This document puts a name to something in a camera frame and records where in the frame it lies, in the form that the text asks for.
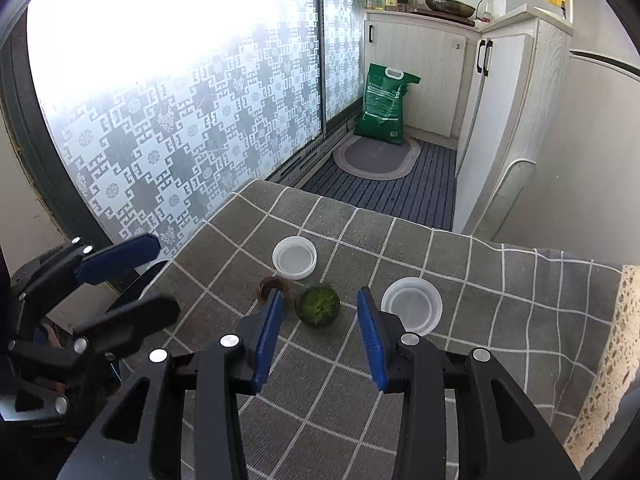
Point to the grey checked tablecloth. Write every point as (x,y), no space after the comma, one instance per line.
(325,410)

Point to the grey oval floor mat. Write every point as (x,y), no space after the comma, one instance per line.
(377,157)

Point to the patterned frosted sliding door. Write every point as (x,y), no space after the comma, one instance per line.
(342,35)
(150,135)

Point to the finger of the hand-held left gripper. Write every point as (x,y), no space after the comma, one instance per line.
(120,257)
(140,317)

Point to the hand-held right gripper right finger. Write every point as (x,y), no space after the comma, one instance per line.
(372,340)

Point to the tall white cabinet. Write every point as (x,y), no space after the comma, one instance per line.
(515,100)

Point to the small clear bottle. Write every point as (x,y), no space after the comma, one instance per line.
(486,12)

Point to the silver refrigerator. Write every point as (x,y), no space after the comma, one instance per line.
(590,160)

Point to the round green fruit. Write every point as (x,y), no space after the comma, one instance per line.
(317,306)

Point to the white curved board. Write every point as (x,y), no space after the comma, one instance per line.
(515,195)

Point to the white plastic lid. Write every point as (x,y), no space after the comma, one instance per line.
(411,306)
(295,258)

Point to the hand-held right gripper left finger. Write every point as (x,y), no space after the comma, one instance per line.
(267,340)

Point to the flat cooktop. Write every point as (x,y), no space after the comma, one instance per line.
(467,22)

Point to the green rice bag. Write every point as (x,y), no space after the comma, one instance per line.
(382,105)

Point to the dark frying pan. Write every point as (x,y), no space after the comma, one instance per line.
(450,7)

